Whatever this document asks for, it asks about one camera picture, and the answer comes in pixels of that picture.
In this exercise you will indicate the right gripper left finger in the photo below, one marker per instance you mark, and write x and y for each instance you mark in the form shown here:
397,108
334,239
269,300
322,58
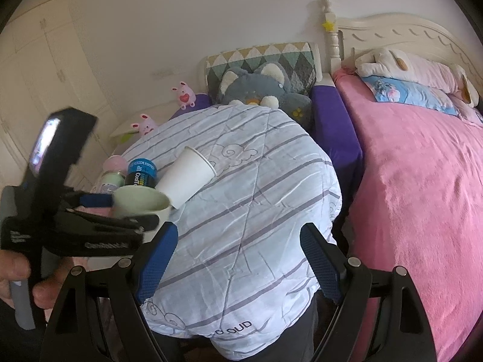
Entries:
74,331

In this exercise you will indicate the white paper cup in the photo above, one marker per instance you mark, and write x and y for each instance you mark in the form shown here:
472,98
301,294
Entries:
190,172

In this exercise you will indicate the pink bunny plush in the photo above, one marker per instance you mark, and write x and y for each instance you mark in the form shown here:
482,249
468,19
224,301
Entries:
185,96
145,126

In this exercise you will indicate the pink bunny plush far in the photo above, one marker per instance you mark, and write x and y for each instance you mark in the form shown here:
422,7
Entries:
185,96

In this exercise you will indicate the blue cartoon pillow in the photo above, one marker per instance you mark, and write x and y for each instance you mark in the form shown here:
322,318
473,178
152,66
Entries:
409,93

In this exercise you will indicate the yellow star ornament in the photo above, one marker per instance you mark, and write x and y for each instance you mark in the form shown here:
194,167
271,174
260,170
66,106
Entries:
329,26

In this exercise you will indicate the pink green cylinder bottle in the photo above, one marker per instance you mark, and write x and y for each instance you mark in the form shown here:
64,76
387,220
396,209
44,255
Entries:
113,175

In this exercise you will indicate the pale green plastic cup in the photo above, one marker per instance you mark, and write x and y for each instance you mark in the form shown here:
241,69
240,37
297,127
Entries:
138,201

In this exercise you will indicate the diamond pattern cushion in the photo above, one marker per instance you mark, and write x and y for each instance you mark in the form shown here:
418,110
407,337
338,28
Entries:
301,61

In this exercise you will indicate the pink bunny plush near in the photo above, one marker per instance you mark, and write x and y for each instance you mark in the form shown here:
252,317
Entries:
145,126

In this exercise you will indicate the white dog plush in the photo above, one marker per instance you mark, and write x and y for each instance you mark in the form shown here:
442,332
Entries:
394,63

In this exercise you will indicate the blue black drink can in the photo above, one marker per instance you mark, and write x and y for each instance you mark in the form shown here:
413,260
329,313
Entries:
141,172

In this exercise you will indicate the grey cat plush pillow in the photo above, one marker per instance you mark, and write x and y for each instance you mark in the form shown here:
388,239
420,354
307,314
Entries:
269,86

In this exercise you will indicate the pink bed blanket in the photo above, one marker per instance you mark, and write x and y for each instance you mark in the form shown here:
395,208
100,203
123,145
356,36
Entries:
419,205

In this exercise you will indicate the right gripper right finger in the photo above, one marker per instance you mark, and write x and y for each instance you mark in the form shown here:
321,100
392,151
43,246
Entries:
384,306

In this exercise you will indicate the left hand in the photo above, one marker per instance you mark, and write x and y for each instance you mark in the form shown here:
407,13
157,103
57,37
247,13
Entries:
15,267

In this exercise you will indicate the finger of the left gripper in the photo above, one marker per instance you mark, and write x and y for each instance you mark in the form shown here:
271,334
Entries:
82,222
80,198

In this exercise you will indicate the cream wardrobe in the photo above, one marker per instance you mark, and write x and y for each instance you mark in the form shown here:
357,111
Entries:
43,70

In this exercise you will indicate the purple pillow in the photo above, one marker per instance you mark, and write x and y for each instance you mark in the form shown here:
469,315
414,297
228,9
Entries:
334,132

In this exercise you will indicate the cream bed headboard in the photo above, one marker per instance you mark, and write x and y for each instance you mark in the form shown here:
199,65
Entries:
407,32

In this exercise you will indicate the striped white quilt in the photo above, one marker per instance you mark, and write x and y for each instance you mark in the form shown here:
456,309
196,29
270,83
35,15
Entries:
239,276

